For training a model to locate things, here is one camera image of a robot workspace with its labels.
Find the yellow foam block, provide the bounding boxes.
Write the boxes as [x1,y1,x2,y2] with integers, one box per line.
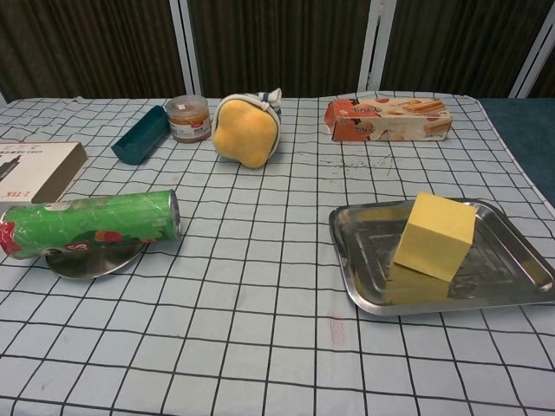
[393,192,478,283]

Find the green chip can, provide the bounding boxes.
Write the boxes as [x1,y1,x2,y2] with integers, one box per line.
[0,189,182,260]

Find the yellow plush toy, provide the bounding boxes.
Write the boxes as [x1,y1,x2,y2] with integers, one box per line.
[212,88,284,170]

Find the rectangular steel tray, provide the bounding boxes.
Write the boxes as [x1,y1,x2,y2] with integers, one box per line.
[328,198,555,316]

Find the clear jar brown contents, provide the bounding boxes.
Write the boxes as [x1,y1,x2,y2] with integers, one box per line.
[166,95,212,144]

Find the orange biscuit box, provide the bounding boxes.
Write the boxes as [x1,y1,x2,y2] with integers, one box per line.
[324,97,454,143]

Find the teal plastic container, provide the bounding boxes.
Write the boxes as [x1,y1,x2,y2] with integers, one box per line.
[111,105,171,166]

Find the round metal dish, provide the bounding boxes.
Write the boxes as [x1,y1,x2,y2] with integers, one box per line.
[45,240,144,280]

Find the white partition frame post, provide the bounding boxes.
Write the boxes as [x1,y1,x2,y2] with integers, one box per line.
[509,0,555,99]
[168,0,205,97]
[355,0,395,93]

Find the white cable product box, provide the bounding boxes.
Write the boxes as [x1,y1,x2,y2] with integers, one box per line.
[0,141,89,209]

